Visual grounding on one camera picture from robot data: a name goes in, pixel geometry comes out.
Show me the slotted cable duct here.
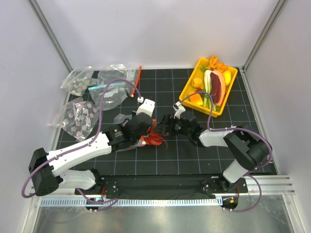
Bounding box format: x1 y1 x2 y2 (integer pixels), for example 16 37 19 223
40 197 223 208

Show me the clear bag orange zipper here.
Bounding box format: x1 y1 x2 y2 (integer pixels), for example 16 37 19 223
130 66 142 98
111 113 153 151

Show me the clear bag blue zipper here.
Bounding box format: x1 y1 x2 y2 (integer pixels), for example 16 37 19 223
88 64 139 111

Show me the black grid mat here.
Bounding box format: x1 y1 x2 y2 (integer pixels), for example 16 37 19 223
45 67 277 176

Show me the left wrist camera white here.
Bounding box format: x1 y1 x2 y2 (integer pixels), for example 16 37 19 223
136 97 155 117

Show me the yellow toy lemon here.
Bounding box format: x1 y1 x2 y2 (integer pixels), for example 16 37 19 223
223 70 232 86

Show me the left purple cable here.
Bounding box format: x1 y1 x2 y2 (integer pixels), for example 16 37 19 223
21 79 144 214

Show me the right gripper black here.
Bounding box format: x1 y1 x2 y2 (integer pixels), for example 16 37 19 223
153 114 190 136

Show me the bag of white pieces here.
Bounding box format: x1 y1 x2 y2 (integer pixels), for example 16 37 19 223
60 67 98 97

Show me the yellow plastic tray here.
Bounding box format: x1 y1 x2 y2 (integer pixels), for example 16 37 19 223
179 56 238 117

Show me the orange toy pumpkin slice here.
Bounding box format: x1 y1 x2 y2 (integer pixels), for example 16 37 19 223
189 91 204 106

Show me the bag of pink discs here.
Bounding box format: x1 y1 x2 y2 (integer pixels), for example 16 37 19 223
49 97 99 141

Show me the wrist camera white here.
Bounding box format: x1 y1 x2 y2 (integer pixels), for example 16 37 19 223
173 101 186 119
136 97 155 117

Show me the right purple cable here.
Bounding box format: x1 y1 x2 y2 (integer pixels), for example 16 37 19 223
173 89 273 214

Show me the red toy lobster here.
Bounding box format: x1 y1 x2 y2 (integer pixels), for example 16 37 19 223
140 119 168 149

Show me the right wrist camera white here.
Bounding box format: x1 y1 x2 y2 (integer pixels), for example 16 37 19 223
173 101 186 119

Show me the purple cable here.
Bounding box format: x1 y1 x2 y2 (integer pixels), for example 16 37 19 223
173 89 273 214
21 79 144 214

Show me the toy green onion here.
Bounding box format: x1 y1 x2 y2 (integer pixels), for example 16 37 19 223
203 70 216 111

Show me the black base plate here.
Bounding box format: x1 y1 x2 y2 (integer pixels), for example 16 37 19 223
81 174 248 200

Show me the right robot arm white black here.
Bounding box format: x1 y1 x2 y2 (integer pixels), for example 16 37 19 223
154 111 272 192

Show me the toy meat slab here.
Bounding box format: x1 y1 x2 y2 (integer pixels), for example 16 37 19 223
210 70 226 106

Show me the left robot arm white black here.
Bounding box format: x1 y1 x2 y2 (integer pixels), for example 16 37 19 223
28 113 154 196

